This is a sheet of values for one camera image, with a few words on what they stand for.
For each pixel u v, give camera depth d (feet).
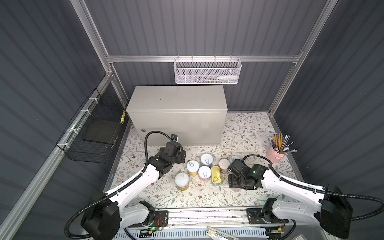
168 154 2.04
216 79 2.99
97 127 2.44
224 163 2.77
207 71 4.06
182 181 2.58
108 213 1.29
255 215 2.40
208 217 2.47
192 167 2.82
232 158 2.91
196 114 3.49
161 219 2.37
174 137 2.41
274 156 2.86
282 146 2.91
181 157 2.43
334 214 1.36
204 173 2.71
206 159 2.91
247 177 1.93
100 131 2.36
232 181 2.41
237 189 2.65
